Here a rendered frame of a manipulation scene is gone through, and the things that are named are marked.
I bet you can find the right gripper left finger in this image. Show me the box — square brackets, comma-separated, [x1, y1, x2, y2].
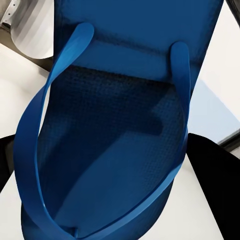
[0, 134, 15, 193]

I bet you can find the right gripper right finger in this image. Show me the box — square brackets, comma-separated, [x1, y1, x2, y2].
[186, 133, 240, 240]

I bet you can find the sandal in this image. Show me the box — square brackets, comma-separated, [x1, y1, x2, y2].
[13, 0, 224, 240]

